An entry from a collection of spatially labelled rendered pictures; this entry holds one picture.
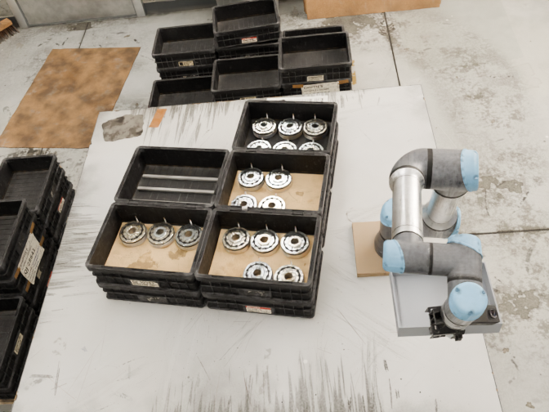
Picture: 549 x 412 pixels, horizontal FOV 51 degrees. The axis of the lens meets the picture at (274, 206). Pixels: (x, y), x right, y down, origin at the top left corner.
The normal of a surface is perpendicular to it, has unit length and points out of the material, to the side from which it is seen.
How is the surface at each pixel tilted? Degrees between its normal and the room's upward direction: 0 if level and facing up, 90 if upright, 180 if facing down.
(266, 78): 0
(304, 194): 0
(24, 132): 0
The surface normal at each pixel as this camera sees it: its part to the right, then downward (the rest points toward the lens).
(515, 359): -0.11, -0.63
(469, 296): -0.09, -0.38
